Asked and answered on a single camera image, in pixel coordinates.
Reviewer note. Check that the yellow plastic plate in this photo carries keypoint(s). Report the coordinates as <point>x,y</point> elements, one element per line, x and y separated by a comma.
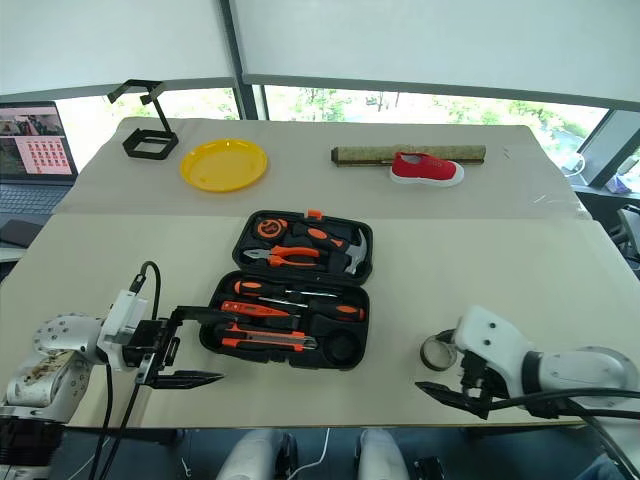
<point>222,166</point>

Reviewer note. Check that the purple small item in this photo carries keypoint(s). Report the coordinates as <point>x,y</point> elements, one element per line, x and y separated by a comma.
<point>616,185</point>

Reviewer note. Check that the orange voltage tester pen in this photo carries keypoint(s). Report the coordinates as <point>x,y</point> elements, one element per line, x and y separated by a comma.
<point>250,308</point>

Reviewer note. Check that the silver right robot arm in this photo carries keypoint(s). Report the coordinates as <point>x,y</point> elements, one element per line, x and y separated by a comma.
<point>585,370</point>

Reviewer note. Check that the dark monitor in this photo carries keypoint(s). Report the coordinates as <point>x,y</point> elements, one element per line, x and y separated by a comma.
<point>610,150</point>

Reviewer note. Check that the orange black utility knife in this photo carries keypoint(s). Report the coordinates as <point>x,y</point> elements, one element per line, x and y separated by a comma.
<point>265,339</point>

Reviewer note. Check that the dark window frame post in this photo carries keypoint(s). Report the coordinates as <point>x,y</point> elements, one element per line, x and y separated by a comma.
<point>242,60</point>

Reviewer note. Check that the red canvas shoe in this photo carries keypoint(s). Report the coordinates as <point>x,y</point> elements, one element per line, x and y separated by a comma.
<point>430,171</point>

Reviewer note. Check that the black tool case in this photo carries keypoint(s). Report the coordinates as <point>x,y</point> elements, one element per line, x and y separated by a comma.
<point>345,280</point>

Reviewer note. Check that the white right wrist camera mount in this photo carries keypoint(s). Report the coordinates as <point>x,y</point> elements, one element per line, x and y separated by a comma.
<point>492,335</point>

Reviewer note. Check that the grey tape roll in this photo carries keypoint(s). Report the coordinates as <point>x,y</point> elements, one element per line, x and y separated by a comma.
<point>430,361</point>

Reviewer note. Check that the silver rounded robot leg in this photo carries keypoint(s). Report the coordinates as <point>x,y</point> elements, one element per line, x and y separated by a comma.
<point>382,457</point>
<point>255,457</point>

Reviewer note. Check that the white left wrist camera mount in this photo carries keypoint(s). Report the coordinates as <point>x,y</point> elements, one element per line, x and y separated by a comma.
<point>120,320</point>

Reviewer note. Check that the dark office chair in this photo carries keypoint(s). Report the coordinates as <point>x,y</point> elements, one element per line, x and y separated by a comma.
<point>629,235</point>

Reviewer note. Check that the white roller blind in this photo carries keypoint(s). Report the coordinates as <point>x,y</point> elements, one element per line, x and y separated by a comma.
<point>110,40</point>
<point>440,40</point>

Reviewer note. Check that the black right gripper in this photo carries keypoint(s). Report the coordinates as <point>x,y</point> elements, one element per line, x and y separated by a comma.
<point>475,377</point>

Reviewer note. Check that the claw hammer orange black grip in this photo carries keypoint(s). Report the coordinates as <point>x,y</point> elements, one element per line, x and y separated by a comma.
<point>357,250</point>

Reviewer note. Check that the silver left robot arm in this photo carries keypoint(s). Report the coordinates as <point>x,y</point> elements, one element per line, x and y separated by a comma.
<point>55,335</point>

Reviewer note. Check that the orange black tape measure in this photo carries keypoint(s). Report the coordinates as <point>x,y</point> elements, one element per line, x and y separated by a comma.
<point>270,228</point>

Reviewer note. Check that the grey laptop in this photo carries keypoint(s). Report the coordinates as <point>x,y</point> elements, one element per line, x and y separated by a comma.
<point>30,195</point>

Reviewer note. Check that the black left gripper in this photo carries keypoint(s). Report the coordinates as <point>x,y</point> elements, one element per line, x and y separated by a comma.
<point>147,340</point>

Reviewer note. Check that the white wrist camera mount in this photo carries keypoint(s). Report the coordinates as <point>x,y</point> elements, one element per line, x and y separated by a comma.
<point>492,335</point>
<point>120,320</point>

